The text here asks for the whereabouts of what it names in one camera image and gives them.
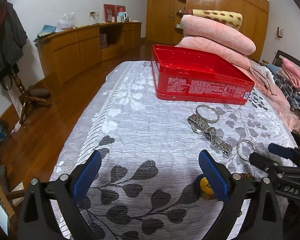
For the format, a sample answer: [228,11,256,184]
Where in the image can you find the plaid blue shirt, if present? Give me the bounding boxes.
[274,74,300,116]

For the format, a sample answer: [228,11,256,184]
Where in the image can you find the yellow brown-spotted blanket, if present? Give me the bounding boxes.
[192,9,243,30]

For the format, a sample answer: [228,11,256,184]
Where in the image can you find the long wooden sideboard cabinet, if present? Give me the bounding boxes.
[36,22,142,85]

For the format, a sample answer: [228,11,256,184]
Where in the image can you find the pink bed sheet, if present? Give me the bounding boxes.
[237,60,300,135]

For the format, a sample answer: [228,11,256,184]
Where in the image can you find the white electric kettle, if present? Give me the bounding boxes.
[117,8,128,22]

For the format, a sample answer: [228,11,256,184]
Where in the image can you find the hanging dark clothes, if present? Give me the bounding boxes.
[0,1,27,80]

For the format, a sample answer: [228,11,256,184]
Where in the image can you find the wooden coat stand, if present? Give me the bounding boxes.
[10,69,51,125]

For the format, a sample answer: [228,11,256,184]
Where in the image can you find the red picture frame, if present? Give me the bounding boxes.
[103,4,126,22]

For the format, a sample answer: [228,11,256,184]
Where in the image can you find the red tin box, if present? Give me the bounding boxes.
[151,44,255,105]

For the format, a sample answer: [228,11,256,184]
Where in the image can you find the pink folded clothes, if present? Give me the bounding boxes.
[282,57,300,92]

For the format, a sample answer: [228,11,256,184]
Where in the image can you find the gold round medallion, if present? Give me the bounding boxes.
[199,177,216,200]

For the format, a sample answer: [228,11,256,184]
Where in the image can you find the upper pink folded quilt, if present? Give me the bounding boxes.
[181,15,256,56]

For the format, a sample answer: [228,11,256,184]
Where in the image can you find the wooden wardrobe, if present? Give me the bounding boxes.
[146,0,269,61]

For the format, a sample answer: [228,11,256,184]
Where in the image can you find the wall thermostat switch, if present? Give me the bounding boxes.
[277,27,283,38]

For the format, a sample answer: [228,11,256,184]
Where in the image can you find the white plastic bag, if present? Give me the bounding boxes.
[56,12,76,33]

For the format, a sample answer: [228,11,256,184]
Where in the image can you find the blue cloth on sideboard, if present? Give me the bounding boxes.
[34,25,56,42]

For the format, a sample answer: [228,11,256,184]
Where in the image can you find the lower pink folded quilt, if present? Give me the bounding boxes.
[177,36,250,70]

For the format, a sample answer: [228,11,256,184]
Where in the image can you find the pink folded quilt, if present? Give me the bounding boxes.
[177,36,250,70]
[181,15,256,56]

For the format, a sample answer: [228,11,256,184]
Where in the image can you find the plain silver ring bangle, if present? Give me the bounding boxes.
[236,139,258,162]

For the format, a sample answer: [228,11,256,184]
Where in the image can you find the silver metal wristwatch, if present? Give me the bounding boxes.
[187,114,232,156]

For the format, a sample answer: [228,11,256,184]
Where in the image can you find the dark wooden headboard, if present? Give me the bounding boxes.
[272,50,300,67]

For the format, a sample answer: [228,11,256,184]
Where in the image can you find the silver bangle bracelet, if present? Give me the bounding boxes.
[195,104,220,124]

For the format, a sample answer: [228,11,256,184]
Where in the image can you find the white grey floral bedspread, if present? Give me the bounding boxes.
[51,61,296,239]

